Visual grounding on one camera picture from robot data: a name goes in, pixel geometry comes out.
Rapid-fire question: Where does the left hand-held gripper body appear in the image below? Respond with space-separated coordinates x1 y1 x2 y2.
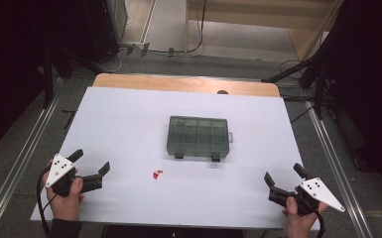
45 153 84 198

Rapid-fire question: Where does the black tripod stand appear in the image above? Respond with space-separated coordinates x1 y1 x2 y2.
261 0 345 120

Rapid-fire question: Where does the black metal stand post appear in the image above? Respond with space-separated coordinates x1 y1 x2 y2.
43 49 55 108

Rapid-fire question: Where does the aluminium floor rail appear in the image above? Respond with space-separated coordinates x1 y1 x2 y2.
306 100 375 238
0 77 64 238

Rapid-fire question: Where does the wooden table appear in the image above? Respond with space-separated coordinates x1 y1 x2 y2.
92 72 282 98

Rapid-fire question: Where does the person's left hand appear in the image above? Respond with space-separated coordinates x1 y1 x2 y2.
43 160 85 222

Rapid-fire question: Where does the person's right hand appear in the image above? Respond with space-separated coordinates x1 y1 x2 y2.
281 196 329 238

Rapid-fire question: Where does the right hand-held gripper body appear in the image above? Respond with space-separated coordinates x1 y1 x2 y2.
290 177 346 218

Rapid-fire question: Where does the light wooden furniture frame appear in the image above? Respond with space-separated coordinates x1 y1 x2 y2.
184 0 345 62

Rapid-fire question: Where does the black cabinet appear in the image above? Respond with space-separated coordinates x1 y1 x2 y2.
82 0 128 63

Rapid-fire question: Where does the dark curtain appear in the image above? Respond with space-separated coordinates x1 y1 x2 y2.
326 0 382 186
0 0 90 160

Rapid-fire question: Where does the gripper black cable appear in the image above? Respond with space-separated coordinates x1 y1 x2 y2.
36 165 59 236
314 207 326 238

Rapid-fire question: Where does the grey power strip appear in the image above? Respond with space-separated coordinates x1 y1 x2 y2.
120 41 152 58

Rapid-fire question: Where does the white floor cable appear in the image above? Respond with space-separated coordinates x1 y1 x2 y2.
107 49 127 73

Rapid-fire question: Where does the transparent grey compartment box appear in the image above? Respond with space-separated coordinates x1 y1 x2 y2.
166 115 234 163

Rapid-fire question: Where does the black floor cable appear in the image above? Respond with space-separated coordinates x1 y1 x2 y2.
148 0 207 56

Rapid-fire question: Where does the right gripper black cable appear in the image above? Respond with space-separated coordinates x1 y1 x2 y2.
314 207 326 238

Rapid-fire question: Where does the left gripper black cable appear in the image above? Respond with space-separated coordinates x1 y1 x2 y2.
36 165 59 236

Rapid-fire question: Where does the small black floor bracket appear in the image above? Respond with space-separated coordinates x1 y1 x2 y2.
62 109 77 131

